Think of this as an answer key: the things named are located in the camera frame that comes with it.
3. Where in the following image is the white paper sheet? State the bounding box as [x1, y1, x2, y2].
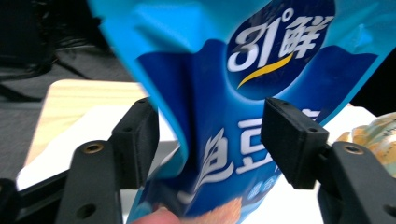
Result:
[16, 104, 379, 224]

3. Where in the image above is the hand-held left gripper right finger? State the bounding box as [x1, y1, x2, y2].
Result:
[260, 97, 331, 190]

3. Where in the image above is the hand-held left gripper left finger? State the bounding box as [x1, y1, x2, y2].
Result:
[109, 97, 161, 190]

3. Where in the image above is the blue snack pouch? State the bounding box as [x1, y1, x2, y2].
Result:
[87, 0, 396, 224]

